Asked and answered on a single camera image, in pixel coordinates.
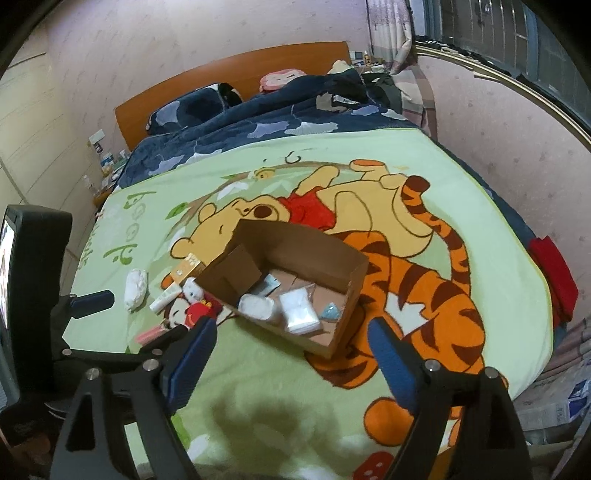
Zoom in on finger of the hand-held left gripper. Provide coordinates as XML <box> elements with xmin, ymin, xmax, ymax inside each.
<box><xmin>59</xmin><ymin>344</ymin><xmax>162</xmax><ymax>376</ymax></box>
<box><xmin>55</xmin><ymin>290</ymin><xmax>115</xmax><ymax>319</ymax></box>

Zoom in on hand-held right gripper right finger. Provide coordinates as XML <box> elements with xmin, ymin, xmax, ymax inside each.
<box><xmin>367</xmin><ymin>318</ymin><xmax>532</xmax><ymax>480</ymax></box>

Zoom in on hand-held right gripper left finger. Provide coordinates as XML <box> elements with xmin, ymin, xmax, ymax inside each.
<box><xmin>48</xmin><ymin>316</ymin><xmax>219</xmax><ymax>480</ymax></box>

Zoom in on white cream tube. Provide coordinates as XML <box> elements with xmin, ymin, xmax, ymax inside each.
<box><xmin>148</xmin><ymin>282</ymin><xmax>183</xmax><ymax>312</ymax></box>

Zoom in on white tissue pack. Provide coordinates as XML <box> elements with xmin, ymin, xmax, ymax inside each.
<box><xmin>238</xmin><ymin>293</ymin><xmax>284</xmax><ymax>326</ymax></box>

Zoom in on clear packet of white pads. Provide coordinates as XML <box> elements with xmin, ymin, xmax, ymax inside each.
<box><xmin>278</xmin><ymin>288</ymin><xmax>323</xmax><ymax>335</ymax></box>

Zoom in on cardboard box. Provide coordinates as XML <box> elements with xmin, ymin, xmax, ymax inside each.
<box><xmin>194</xmin><ymin>219</ymin><xmax>370</xmax><ymax>358</ymax></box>

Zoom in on rolled white socks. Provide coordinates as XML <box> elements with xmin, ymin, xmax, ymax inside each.
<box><xmin>124</xmin><ymin>268</ymin><xmax>149</xmax><ymax>311</ymax></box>

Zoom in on pink stick packet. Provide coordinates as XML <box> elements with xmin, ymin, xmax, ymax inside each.
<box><xmin>136</xmin><ymin>323</ymin><xmax>169</xmax><ymax>344</ymax></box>

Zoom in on red paper meal box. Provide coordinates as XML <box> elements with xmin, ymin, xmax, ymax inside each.
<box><xmin>187</xmin><ymin>299</ymin><xmax>220</xmax><ymax>326</ymax></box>

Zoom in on small white plush toy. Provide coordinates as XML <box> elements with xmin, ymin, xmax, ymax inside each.
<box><xmin>180</xmin><ymin>277</ymin><xmax>206</xmax><ymax>303</ymax></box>

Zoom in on small orange box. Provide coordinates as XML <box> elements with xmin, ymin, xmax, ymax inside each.
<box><xmin>168</xmin><ymin>254</ymin><xmax>204</xmax><ymax>284</ymax></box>

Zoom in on grey printed carton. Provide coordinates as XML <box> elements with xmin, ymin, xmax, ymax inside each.
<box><xmin>512</xmin><ymin>318</ymin><xmax>591</xmax><ymax>444</ymax></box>

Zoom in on green cartoon printed blanket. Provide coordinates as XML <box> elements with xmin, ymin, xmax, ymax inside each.
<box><xmin>60</xmin><ymin>127</ymin><xmax>555</xmax><ymax>480</ymax></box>

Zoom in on red cloth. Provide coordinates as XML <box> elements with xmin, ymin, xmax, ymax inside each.
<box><xmin>527</xmin><ymin>235</ymin><xmax>579</xmax><ymax>326</ymax></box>

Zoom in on blue white carton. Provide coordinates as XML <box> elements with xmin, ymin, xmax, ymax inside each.
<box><xmin>566</xmin><ymin>376</ymin><xmax>591</xmax><ymax>409</ymax></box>

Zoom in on dark blue patterned pillow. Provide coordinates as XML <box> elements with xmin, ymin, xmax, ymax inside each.
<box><xmin>144</xmin><ymin>83</ymin><xmax>232</xmax><ymax>136</ymax></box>

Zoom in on dark blue patterned quilt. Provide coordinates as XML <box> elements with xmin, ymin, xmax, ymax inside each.
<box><xmin>113</xmin><ymin>69</ymin><xmax>419</xmax><ymax>190</ymax></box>

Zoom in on orange wooden headboard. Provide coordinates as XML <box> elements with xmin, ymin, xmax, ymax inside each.
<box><xmin>114</xmin><ymin>41</ymin><xmax>349</xmax><ymax>151</ymax></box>

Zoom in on plaid cloth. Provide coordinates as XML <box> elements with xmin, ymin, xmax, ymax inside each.
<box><xmin>392</xmin><ymin>65</ymin><xmax>437</xmax><ymax>139</ymax></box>

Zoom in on dark clothes pile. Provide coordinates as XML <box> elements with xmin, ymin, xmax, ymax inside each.
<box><xmin>323</xmin><ymin>69</ymin><xmax>402</xmax><ymax>112</ymax></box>

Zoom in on pink plush toy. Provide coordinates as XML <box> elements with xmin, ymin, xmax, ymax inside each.
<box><xmin>259</xmin><ymin>68</ymin><xmax>303</xmax><ymax>93</ymax></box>

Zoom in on light patterned curtain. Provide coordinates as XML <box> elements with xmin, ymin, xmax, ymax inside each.
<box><xmin>367</xmin><ymin>0</ymin><xmax>416</xmax><ymax>72</ymax></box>

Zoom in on barred window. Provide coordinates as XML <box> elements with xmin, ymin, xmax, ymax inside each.
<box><xmin>411</xmin><ymin>0</ymin><xmax>591</xmax><ymax>121</ymax></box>

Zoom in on curved gold rail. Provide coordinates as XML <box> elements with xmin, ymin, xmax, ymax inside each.
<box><xmin>413</xmin><ymin>39</ymin><xmax>591</xmax><ymax>153</ymax></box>

